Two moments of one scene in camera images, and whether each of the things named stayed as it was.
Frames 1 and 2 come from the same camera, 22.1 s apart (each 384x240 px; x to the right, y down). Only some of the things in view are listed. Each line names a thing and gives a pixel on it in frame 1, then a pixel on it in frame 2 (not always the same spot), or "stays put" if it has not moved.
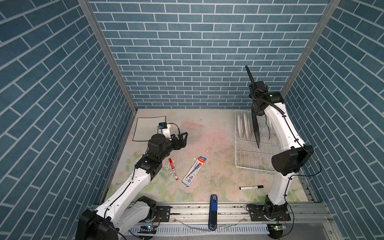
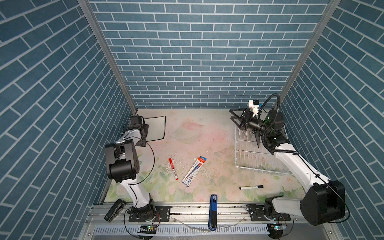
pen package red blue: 193,172 stays put
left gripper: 182,144 to 143,128
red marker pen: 174,171 stays put
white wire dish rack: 248,155 stays put
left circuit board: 148,229 stays put
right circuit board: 276,227 stays put
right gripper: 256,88 to 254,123
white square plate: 249,74 to 156,127
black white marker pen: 259,186 stays put
